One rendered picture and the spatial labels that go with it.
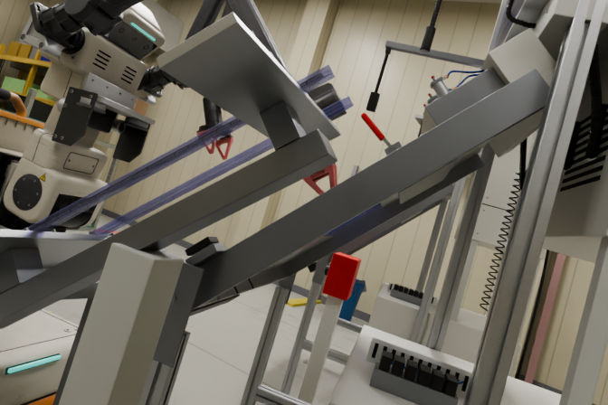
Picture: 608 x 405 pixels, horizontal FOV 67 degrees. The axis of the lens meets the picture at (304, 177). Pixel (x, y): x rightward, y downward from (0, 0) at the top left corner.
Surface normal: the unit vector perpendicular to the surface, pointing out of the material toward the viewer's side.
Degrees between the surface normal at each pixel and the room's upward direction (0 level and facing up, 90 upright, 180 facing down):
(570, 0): 90
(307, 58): 90
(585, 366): 90
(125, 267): 90
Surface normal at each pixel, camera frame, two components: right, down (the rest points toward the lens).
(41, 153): -0.28, -0.15
